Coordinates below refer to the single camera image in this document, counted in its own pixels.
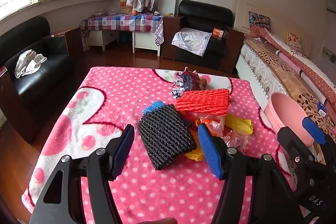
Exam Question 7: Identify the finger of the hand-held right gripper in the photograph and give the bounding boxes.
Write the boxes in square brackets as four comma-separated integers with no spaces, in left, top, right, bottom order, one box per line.
[277,126,328,178]
[302,116,336,170]

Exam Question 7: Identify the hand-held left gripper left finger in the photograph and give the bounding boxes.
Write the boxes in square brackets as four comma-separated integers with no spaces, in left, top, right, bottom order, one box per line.
[29,124,135,224]

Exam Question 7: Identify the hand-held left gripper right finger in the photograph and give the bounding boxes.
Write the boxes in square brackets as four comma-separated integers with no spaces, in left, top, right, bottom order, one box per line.
[197,123,306,224]

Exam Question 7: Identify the pink plastic basin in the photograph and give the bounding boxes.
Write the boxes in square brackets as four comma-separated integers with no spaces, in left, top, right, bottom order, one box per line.
[264,92,315,147]

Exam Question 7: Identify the orange clear wrapper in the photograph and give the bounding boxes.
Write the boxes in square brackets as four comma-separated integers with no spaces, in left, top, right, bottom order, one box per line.
[194,113,225,136]

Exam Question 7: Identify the yellow plastic bag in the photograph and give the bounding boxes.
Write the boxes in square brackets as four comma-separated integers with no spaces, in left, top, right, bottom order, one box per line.
[226,113,254,136]

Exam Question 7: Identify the black foam net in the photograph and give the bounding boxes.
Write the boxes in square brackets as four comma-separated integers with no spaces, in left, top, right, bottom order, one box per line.
[138,105,197,170]

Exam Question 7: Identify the red foam net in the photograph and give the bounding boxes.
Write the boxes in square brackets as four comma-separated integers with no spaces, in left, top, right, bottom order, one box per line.
[175,89,231,117]

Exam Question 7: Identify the blue foam net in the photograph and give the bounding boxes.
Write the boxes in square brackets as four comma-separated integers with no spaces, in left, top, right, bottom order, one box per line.
[142,101,164,115]

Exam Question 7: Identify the person's left hand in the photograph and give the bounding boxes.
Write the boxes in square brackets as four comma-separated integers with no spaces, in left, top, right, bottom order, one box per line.
[142,217,179,224]

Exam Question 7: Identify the orange peel pieces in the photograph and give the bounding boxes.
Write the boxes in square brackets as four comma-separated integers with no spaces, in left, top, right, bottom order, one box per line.
[185,145,205,161]

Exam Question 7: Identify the pink polka dot blanket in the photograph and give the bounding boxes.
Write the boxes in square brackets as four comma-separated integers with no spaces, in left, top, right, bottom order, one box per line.
[22,67,297,224]

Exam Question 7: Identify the pink polka dot quilt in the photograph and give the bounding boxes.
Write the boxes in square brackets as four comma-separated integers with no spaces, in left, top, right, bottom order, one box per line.
[249,25,336,106]

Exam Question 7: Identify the bed with brown blanket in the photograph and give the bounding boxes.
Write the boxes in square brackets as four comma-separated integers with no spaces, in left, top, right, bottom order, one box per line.
[243,36,336,135]

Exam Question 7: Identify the brown walnut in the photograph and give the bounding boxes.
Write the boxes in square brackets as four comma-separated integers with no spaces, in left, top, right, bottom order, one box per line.
[200,76,212,89]

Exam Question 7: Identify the pink rolled mat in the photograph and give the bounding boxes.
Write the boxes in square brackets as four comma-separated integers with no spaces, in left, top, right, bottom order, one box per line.
[274,49,307,77]

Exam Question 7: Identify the white bed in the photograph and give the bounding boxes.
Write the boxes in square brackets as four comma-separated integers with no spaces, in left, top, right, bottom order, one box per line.
[235,0,336,140]

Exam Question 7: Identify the yellow flower pillow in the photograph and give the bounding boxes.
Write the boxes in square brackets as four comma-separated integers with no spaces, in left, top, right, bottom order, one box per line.
[286,31,302,50]

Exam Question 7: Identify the white wardrobe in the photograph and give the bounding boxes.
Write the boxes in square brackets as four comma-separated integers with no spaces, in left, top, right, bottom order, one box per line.
[318,0,336,69]

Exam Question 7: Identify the black leather sofa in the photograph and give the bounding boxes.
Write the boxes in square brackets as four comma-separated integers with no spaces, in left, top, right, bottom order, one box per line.
[0,16,76,144]

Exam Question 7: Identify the white desk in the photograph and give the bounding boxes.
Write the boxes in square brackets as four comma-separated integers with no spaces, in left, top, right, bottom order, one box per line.
[87,29,161,57]

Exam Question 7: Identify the floral white pillowcase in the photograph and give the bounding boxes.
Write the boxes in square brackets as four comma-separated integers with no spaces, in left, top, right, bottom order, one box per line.
[172,28,213,56]

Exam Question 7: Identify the colourful printed pillow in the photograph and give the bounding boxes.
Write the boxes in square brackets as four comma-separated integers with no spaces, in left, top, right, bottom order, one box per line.
[248,11,271,30]

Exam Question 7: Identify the checkered cloth table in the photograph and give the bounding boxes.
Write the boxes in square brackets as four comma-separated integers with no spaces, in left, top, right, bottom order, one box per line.
[80,14,165,46]

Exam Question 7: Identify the white crumpled cloth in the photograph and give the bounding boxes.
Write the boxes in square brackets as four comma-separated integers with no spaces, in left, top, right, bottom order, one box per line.
[15,49,48,79]

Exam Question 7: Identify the black leather armchair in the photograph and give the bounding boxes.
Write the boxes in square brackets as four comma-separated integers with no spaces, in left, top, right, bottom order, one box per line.
[161,0,244,73]

